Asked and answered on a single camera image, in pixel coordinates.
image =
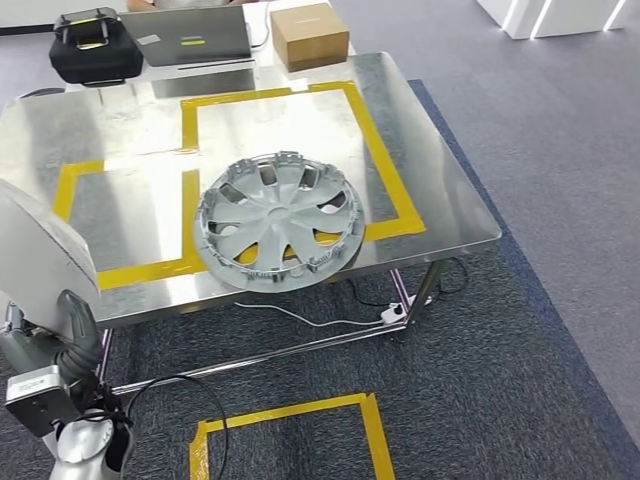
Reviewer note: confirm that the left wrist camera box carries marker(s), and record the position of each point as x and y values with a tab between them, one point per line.
40	404

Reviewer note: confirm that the white lit plinth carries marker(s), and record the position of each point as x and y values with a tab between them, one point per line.
575	13

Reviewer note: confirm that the white power strip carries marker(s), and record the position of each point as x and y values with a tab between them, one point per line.
387	316

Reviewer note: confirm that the white curved plastic part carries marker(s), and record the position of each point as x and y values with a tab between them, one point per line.
35	252

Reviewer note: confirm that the large yellow tape outline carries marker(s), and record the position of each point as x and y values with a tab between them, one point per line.
390	172

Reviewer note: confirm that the stainless steel workbench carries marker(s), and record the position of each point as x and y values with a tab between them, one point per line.
435	199

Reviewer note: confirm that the grey laptop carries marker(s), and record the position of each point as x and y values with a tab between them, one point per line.
185	33

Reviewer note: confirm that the white desk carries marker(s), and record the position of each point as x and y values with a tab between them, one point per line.
261	56

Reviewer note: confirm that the grey wheel hubcap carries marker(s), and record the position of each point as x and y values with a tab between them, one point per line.
280	218

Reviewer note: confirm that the black carry bag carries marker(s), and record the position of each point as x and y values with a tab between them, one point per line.
95	56

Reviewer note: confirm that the small yellow tape outline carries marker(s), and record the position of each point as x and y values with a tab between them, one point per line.
150	272

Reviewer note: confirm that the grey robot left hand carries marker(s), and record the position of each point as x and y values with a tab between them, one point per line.
82	338

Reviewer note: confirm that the brown cardboard box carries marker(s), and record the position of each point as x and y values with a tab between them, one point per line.
310	40

